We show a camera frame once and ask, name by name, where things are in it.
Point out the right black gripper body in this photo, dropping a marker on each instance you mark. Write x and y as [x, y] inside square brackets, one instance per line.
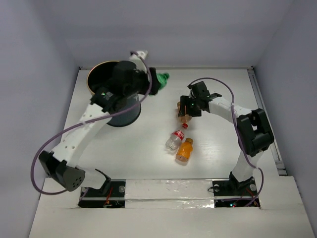
[193, 107]

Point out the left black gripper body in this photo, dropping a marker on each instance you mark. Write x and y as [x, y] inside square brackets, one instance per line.
[152, 81]

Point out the small orange bottle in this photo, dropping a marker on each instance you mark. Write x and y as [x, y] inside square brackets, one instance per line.
[183, 119]
[184, 152]

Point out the green plastic bottle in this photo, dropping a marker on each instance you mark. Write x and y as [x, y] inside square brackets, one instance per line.
[162, 79]

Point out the clear bottle red label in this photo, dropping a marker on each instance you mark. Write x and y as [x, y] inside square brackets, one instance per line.
[176, 138]

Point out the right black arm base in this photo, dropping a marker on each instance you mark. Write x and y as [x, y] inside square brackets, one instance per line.
[231, 193]

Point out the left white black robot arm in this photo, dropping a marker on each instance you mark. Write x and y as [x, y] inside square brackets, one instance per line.
[115, 87]

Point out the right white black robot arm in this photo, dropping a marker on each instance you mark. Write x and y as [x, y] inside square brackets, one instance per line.
[252, 128]

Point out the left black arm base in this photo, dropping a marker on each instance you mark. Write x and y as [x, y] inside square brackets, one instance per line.
[114, 197]

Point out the dark bin with gold rim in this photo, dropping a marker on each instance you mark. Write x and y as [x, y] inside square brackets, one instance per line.
[96, 78]

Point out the silver foil strip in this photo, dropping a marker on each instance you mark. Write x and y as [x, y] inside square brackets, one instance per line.
[168, 194]

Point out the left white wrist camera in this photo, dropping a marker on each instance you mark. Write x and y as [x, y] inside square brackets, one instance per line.
[137, 56]

